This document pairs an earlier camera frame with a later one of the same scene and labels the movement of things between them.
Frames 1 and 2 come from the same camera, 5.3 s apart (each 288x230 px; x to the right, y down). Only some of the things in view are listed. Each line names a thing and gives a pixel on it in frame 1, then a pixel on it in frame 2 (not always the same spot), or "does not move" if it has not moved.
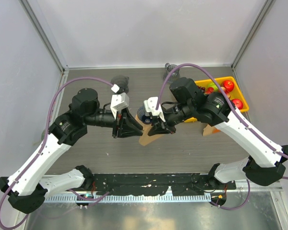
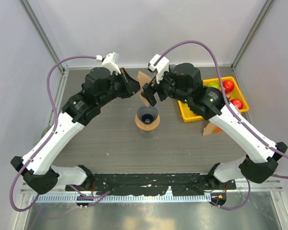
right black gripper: [155, 129] → [149, 88]
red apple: [229, 85] does not move
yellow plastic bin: [236, 93] does not move
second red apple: [238, 103] does not move
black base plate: [144, 184] does not move
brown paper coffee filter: [145, 139] → [142, 79]
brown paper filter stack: [208, 130] does not move
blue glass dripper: [144, 116] does not move
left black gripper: [126, 125] → [131, 86]
